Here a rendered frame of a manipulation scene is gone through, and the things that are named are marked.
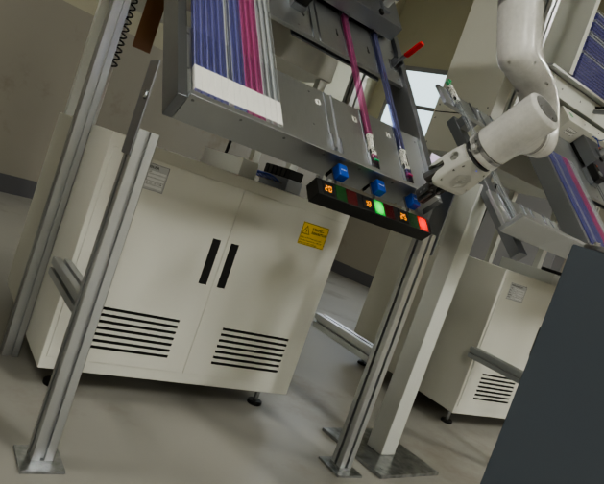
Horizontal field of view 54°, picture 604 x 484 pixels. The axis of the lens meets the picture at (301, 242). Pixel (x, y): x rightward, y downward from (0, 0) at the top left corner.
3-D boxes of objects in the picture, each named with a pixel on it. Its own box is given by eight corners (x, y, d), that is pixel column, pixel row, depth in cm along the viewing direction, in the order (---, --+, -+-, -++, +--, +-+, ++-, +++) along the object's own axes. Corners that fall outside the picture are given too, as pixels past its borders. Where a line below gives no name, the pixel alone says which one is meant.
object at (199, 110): (418, 213, 145) (440, 198, 141) (171, 118, 108) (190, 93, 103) (417, 208, 146) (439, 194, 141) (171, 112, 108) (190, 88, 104)
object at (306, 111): (424, 204, 144) (434, 197, 142) (178, 105, 107) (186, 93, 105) (409, 143, 154) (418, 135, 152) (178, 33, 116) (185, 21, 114)
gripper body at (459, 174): (472, 159, 118) (430, 188, 126) (503, 174, 124) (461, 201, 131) (463, 131, 122) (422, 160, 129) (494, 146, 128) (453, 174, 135)
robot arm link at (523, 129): (498, 135, 127) (472, 126, 121) (552, 98, 118) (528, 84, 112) (512, 168, 123) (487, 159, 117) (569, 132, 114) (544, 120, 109)
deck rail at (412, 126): (423, 215, 146) (442, 203, 142) (418, 213, 145) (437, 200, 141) (374, 21, 182) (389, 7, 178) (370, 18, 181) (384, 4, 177)
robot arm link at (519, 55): (530, 29, 131) (525, 163, 128) (488, 2, 121) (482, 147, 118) (569, 15, 124) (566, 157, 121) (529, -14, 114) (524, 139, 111)
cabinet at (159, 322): (279, 414, 174) (350, 214, 169) (29, 393, 134) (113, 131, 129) (197, 332, 227) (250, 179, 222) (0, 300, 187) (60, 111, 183)
